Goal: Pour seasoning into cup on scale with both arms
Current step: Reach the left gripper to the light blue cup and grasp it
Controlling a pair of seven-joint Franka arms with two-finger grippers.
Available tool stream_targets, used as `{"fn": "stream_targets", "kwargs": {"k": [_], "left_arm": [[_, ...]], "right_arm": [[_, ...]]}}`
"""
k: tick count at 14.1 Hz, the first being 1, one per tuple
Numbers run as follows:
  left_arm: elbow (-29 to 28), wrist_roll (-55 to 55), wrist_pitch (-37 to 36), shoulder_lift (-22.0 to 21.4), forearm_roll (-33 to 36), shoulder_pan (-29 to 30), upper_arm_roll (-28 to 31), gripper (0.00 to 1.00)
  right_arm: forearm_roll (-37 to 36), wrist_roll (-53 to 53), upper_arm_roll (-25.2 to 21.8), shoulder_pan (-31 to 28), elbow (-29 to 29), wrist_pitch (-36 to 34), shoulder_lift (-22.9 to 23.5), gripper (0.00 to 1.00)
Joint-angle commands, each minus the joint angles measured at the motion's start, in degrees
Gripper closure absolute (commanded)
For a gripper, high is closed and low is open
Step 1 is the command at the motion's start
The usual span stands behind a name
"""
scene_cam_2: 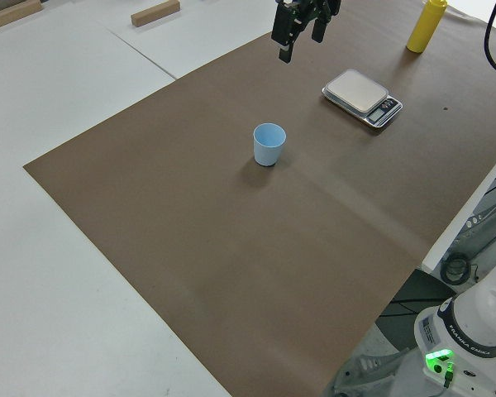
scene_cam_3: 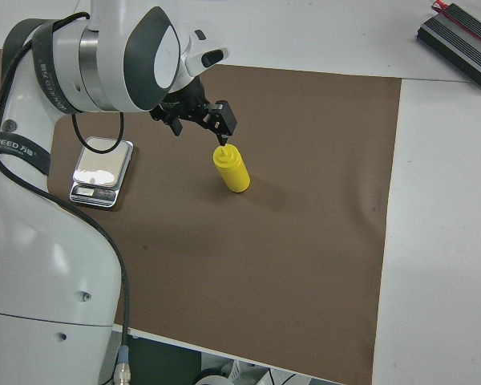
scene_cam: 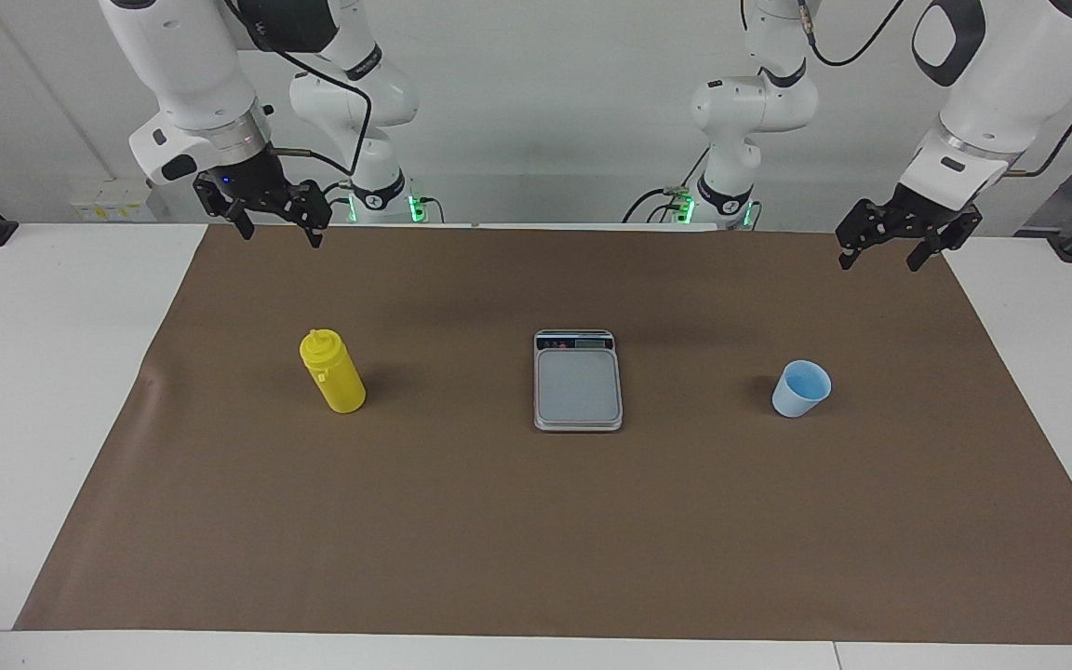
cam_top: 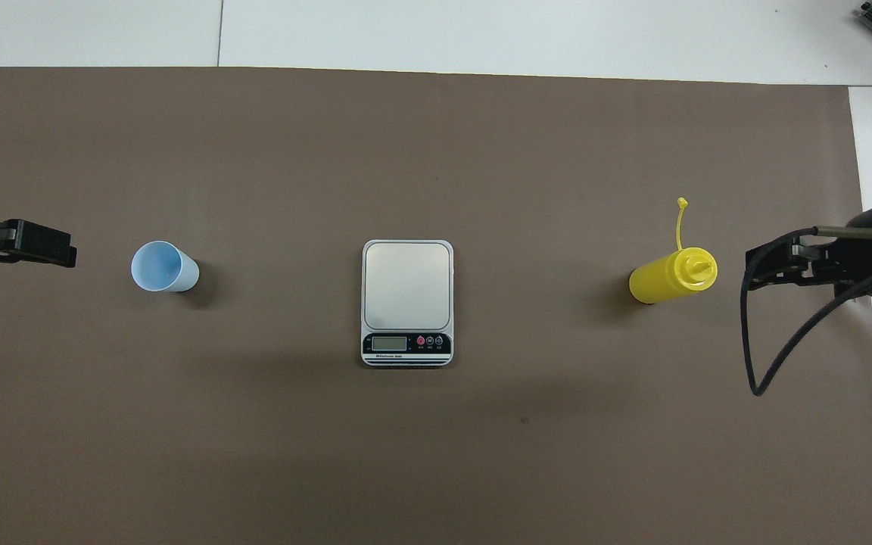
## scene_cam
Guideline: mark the light blue plastic cup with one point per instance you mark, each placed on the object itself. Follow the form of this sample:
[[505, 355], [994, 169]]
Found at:
[[798, 395]]

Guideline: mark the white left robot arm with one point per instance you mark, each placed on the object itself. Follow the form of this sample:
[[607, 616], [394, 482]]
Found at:
[[1011, 84]]

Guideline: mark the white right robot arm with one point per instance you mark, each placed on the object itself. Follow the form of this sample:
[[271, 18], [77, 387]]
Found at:
[[192, 74]]

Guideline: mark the yellow squeeze bottle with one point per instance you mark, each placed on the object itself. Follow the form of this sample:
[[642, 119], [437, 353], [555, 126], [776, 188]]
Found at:
[[336, 377]]

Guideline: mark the white wall socket strip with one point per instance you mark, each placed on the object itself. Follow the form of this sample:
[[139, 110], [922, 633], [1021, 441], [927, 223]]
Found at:
[[113, 205]]

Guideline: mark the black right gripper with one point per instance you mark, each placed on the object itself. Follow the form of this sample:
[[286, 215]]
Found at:
[[257, 186]]

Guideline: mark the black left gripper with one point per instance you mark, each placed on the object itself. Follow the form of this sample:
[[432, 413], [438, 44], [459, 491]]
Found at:
[[908, 223]]

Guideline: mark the brown paper table mat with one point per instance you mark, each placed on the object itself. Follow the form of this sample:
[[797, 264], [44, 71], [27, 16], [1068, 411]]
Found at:
[[536, 540]]

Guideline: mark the silver digital kitchen scale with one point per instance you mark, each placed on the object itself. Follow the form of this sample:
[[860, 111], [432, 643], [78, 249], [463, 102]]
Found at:
[[578, 386]]

